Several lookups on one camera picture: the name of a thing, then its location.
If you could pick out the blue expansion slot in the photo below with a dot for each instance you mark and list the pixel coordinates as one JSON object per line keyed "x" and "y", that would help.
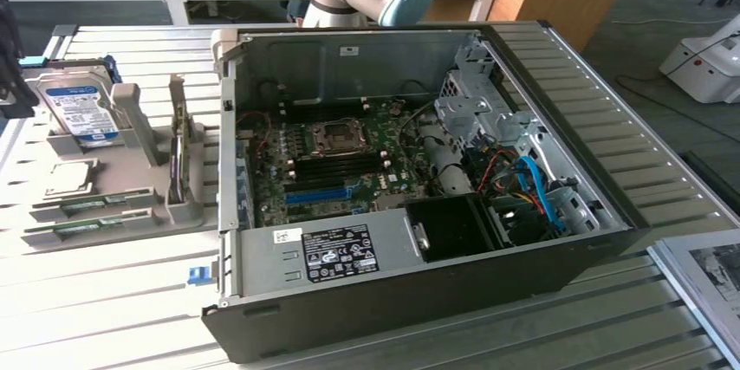
{"x": 317, "y": 196}

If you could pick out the graphics card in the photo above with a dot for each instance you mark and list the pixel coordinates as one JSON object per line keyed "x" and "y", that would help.
{"x": 181, "y": 157}

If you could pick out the silver metal disk bay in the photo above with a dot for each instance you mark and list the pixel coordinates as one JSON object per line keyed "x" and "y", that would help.
{"x": 480, "y": 114}

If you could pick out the grey parts rack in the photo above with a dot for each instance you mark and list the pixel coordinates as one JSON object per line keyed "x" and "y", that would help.
{"x": 138, "y": 179}

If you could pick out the grey power supply unit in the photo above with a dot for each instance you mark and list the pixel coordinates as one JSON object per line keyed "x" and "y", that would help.
{"x": 381, "y": 240}

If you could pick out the blue plastic clip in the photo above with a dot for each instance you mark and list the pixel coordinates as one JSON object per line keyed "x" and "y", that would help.
{"x": 197, "y": 276}

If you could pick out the green RAM stick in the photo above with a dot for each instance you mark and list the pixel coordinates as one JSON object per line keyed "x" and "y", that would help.
{"x": 92, "y": 204}
{"x": 86, "y": 225}

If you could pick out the green motherboard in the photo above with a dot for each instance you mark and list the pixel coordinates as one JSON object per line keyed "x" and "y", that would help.
{"x": 381, "y": 170}

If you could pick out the blue disk carrier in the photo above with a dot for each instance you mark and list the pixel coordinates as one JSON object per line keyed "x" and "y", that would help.
{"x": 109, "y": 69}

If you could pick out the CPU socket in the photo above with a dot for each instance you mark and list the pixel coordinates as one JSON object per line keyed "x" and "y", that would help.
{"x": 337, "y": 138}

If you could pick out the white machine with red dot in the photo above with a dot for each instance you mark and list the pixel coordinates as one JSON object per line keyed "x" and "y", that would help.
{"x": 705, "y": 66}

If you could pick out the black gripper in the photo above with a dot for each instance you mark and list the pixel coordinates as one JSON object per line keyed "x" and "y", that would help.
{"x": 12, "y": 97}

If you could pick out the silver CPU chip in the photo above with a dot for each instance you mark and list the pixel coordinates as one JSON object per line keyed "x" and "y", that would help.
{"x": 70, "y": 179}

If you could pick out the black open PC case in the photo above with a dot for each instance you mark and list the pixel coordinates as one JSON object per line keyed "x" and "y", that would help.
{"x": 404, "y": 313}

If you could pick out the hard disk blue label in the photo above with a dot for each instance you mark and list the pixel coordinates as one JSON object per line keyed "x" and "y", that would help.
{"x": 74, "y": 105}

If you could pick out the printed magazine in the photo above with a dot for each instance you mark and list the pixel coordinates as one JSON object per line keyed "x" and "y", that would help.
{"x": 701, "y": 274}

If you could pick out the black RAM slot bank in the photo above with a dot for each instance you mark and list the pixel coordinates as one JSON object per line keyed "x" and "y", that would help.
{"x": 337, "y": 168}

